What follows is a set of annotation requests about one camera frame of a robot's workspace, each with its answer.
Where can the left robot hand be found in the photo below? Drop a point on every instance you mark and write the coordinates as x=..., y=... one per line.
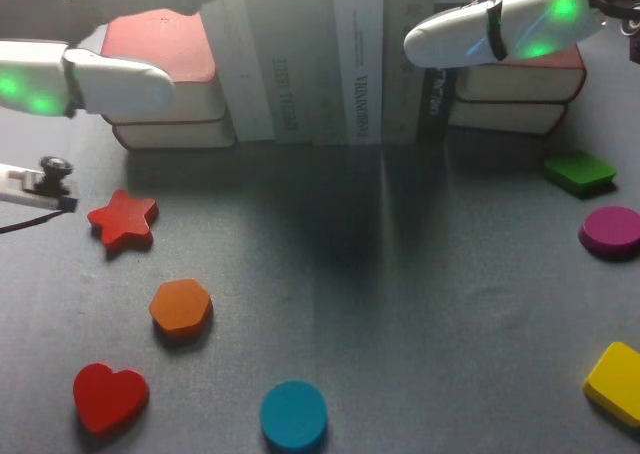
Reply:
x=115, y=84

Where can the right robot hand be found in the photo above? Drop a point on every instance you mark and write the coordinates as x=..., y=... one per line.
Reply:
x=450, y=39

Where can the red star wooden block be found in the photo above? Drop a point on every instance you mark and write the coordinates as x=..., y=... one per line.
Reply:
x=122, y=219

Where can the green square wooden block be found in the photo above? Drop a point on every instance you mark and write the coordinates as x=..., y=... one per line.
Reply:
x=580, y=171

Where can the orange hexagon wooden block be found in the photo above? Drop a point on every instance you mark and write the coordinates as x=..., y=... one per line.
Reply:
x=180, y=304

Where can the magenta round wooden block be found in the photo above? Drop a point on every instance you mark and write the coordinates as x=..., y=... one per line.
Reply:
x=612, y=229

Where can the grey tablecloth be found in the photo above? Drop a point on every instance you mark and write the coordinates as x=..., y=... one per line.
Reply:
x=350, y=299

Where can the red heart wooden block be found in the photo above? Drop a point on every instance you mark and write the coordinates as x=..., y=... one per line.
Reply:
x=107, y=399

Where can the blue round wooden block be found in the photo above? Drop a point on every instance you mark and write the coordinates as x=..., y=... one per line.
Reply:
x=293, y=414

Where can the yellow square wooden block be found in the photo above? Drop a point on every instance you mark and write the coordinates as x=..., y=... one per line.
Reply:
x=617, y=379

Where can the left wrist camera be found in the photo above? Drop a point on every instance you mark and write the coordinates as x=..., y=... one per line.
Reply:
x=30, y=186

